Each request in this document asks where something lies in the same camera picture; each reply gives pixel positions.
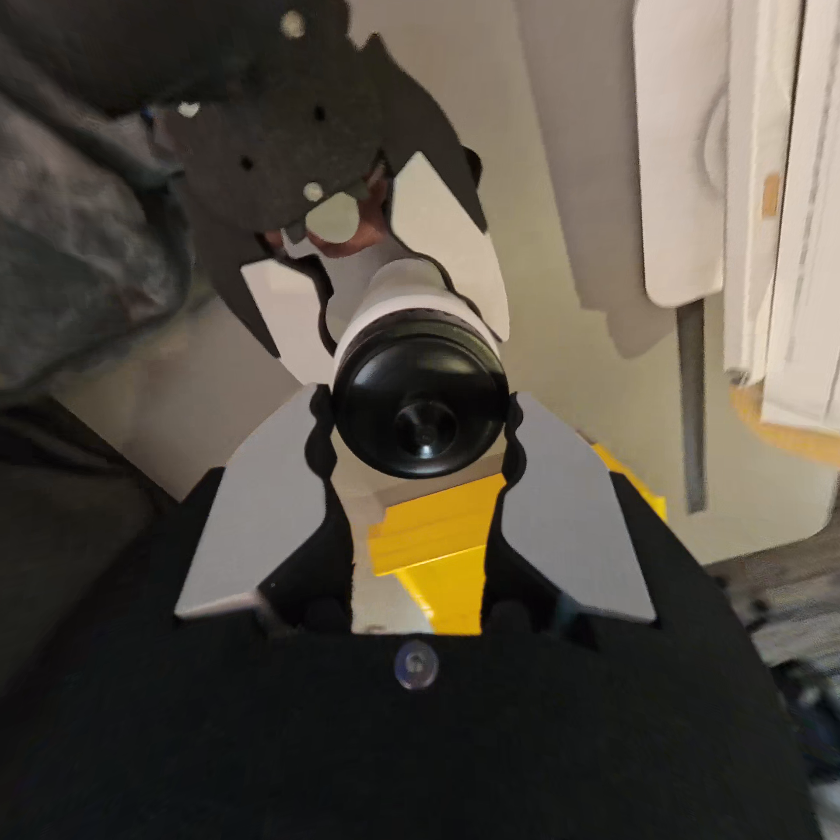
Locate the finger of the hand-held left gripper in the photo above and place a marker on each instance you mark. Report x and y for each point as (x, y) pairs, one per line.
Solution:
(453, 249)
(289, 308)

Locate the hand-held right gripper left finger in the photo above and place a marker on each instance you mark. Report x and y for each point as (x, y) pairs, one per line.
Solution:
(256, 525)

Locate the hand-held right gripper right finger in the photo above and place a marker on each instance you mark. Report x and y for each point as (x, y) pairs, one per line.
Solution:
(571, 525)

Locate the white plastic bottle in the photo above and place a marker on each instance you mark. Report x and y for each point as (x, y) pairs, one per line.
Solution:
(407, 289)

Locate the yellow plastic bin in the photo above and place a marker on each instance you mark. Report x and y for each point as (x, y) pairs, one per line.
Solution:
(433, 525)

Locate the black bottle lid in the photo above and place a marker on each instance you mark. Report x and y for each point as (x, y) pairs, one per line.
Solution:
(420, 394)

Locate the person's left forearm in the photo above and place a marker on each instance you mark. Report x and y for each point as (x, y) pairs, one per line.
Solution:
(79, 229)

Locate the person's left hand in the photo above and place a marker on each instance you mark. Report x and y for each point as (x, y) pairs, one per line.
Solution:
(361, 239)

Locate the instruction board on stand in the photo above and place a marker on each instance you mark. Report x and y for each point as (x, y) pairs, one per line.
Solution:
(807, 197)

